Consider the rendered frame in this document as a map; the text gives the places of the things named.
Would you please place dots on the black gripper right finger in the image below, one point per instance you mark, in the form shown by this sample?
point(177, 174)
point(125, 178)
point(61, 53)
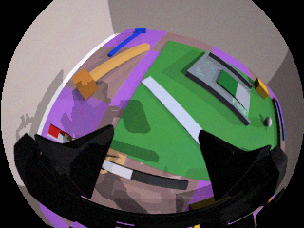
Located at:
point(226, 164)

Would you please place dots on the green putting mat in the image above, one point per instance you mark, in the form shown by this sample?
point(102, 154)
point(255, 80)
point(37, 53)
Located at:
point(150, 134)

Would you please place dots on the white golf ball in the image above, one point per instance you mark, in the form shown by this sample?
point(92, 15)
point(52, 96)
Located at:
point(267, 122)

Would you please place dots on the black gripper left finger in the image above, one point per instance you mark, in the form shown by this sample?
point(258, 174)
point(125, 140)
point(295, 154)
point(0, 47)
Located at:
point(80, 159)

